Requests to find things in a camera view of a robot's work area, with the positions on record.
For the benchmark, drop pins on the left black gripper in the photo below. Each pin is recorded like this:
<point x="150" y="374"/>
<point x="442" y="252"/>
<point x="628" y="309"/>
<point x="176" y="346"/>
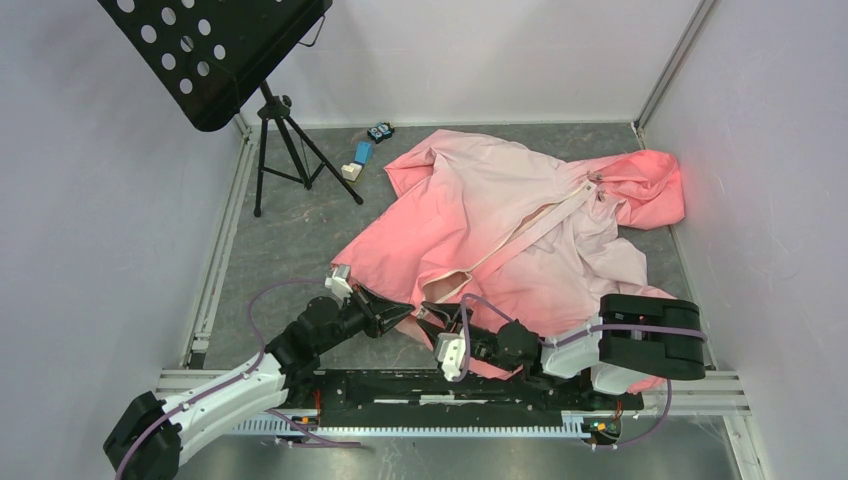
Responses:
<point x="380" y="313"/>

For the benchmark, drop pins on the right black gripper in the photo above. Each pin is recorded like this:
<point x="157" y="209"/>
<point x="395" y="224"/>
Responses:
<point x="449" y="312"/>

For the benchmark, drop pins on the pink zip-up jacket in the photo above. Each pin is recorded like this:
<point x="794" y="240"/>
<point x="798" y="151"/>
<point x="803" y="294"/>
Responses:
<point x="517" y="233"/>

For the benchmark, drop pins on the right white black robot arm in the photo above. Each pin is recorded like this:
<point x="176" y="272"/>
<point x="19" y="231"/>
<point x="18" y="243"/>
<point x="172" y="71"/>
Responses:
<point x="630" y="339"/>

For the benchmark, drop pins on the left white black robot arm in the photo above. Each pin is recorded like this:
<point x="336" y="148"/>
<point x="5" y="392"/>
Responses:
<point x="155" y="436"/>

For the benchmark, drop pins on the cream white block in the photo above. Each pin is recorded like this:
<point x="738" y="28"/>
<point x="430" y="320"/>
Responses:
<point x="351" y="171"/>

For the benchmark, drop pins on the blue block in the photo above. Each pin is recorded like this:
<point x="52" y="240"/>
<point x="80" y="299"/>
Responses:
<point x="363" y="153"/>

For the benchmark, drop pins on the small black blue toy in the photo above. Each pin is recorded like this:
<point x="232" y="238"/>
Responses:
<point x="380" y="132"/>

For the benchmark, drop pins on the black perforated music stand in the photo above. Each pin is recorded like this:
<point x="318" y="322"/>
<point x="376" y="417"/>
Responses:
<point x="212" y="56"/>

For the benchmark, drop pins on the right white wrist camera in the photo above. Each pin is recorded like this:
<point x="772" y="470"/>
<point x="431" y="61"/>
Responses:
<point x="450" y="351"/>

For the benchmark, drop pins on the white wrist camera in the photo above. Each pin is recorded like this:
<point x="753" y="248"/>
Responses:
<point x="337" y="282"/>
<point x="450" y="351"/>

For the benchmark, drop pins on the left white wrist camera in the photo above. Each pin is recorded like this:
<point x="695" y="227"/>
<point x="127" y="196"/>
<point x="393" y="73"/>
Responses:
<point x="337" y="282"/>

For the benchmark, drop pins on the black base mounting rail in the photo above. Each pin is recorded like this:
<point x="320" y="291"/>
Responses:
<point x="424" y="398"/>

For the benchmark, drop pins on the white toothed cable duct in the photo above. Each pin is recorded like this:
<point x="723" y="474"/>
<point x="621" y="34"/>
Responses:
<point x="569" y="426"/>

